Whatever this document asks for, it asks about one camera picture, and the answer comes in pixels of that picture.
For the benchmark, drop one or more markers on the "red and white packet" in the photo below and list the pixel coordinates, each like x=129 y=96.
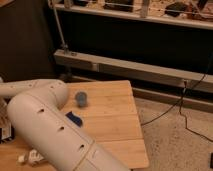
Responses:
x=6 y=129

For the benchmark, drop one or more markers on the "wooden shelf ledge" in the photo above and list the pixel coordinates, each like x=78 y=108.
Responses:
x=188 y=13

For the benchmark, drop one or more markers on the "blue grey round cup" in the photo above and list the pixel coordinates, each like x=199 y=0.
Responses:
x=81 y=99

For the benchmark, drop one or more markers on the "metal pole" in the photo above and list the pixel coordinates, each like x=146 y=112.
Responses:
x=63 y=43

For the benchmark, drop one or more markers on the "white plastic bottle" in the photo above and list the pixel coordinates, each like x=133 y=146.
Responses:
x=33 y=157

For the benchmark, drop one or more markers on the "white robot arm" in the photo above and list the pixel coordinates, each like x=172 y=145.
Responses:
x=34 y=109

